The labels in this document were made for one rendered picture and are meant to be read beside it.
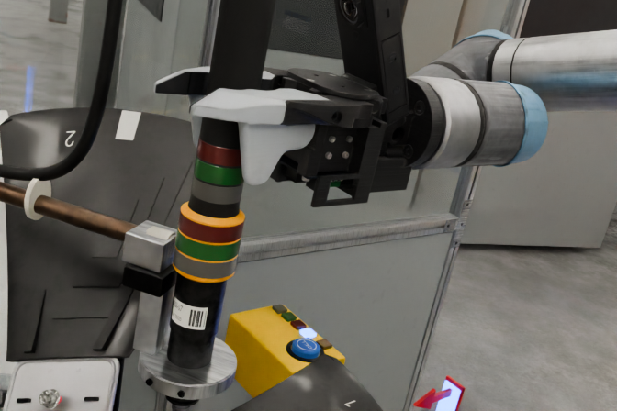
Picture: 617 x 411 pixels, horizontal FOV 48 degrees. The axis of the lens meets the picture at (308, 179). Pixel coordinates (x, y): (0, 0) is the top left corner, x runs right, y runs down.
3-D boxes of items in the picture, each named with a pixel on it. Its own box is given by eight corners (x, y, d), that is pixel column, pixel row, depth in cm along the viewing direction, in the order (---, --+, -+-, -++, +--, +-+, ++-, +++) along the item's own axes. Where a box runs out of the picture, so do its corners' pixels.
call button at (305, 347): (285, 349, 98) (286, 338, 98) (307, 343, 101) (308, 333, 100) (301, 364, 95) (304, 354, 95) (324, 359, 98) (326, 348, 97)
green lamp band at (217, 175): (185, 175, 45) (186, 158, 44) (207, 164, 48) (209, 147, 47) (232, 190, 44) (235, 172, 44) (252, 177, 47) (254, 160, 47)
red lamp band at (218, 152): (187, 157, 44) (190, 138, 44) (209, 146, 47) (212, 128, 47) (235, 171, 44) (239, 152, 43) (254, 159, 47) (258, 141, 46)
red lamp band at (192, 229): (165, 230, 46) (168, 213, 45) (195, 211, 50) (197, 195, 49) (227, 249, 45) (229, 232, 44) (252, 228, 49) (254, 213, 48)
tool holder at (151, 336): (93, 369, 48) (107, 242, 45) (144, 325, 55) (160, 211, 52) (209, 414, 46) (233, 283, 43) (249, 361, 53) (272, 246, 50)
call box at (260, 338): (218, 372, 107) (229, 311, 104) (271, 358, 113) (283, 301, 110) (277, 437, 96) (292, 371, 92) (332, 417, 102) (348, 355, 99)
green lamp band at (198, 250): (163, 249, 46) (165, 231, 46) (192, 227, 50) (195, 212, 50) (223, 268, 45) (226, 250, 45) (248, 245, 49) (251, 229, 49)
